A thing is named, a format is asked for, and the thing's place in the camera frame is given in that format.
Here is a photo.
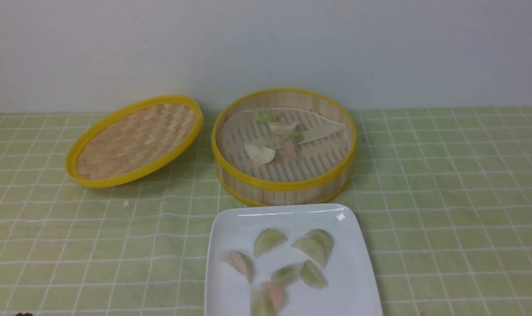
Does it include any green dumpling steamer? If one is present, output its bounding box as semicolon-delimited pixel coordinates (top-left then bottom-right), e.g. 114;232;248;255
254;108;278;124
299;260;328;289
250;286;276;316
271;263;303;288

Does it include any green dumpling steamer front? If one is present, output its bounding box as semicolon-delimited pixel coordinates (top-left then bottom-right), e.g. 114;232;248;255
250;286;276;316

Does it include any pale green dumpling plate top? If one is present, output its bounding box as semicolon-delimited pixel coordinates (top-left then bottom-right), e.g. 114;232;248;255
253;228;288;258

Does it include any green dumpling plate right back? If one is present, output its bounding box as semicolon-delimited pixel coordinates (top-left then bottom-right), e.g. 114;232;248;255
306;229;334;256

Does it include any pale dumpling plate right front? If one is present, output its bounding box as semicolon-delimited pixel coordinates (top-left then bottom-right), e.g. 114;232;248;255
291;237;328;268

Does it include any beige dumpling plate left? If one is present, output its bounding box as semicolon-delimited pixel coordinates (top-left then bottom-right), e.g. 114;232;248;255
221;251;254;284

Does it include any white square plate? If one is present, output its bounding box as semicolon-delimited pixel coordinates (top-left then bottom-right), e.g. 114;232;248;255
204;203;383;316

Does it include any pink dumpling on plate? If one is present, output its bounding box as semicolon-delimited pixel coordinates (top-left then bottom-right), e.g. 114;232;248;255
261;281;287;315

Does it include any white dumpling steamer left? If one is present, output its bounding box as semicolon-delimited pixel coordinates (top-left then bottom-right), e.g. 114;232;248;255
244;144;276;165

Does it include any white dumpling steamer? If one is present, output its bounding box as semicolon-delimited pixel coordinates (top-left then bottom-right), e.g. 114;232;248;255
266;122;298;136
244;144;276;165

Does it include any white steamer liner paper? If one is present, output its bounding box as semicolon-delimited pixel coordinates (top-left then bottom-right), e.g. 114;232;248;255
217;108;350;182

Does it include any yellow rimmed bamboo steamer basket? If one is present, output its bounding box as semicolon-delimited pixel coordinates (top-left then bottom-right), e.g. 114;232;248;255
211;88;358;206

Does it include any pink dumpling in steamer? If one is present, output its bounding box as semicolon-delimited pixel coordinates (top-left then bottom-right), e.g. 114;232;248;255
283;140;298;159

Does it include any white dumpling steamer centre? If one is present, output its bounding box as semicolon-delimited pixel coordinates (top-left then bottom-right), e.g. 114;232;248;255
266;122;298;136

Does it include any small green dumpling centre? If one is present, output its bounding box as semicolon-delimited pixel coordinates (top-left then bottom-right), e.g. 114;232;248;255
282;132;303;144

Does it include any green dumpling steamer top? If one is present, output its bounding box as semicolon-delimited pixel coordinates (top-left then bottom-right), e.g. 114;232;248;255
254;108;278;124

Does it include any yellow rimmed bamboo steamer lid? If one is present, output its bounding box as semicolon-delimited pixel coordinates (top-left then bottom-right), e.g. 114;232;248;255
65;95;204;188

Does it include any green checkered tablecloth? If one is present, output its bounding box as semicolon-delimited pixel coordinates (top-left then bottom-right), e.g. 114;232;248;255
0;108;532;316

